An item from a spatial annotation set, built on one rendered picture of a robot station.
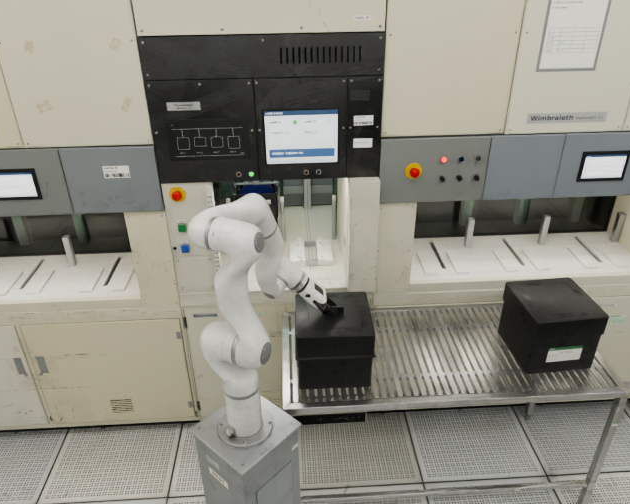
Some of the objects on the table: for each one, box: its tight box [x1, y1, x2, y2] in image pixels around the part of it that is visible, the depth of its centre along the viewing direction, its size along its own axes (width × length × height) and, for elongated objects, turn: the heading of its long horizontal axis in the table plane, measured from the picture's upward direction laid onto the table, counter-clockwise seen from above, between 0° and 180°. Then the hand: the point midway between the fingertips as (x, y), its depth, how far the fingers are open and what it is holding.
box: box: [498, 277, 609, 374], centre depth 217 cm, size 29×29×25 cm
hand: (331, 307), depth 203 cm, fingers open, 4 cm apart
